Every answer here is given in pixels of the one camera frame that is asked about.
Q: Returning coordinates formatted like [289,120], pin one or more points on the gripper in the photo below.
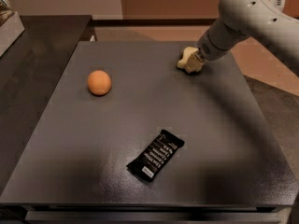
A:
[207,48]

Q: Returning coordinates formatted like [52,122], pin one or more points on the pale yellow sponge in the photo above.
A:
[181,63]

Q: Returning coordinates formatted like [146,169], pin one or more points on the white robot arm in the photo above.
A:
[239,20]

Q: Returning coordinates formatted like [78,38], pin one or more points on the orange fruit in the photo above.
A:
[99,83]

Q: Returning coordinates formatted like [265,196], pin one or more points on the black snack bar wrapper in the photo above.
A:
[155,156]

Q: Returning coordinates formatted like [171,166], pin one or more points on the dark side table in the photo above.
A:
[29,73]

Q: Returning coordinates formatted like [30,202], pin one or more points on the white box on side table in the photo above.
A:
[11,26]

